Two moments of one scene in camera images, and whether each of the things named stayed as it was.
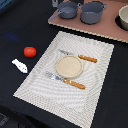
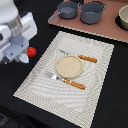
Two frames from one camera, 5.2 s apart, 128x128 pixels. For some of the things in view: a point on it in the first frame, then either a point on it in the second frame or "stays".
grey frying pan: (67, 10) stays
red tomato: (30, 51) stays
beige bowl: (123, 16) stays
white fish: (20, 65) → (24, 58)
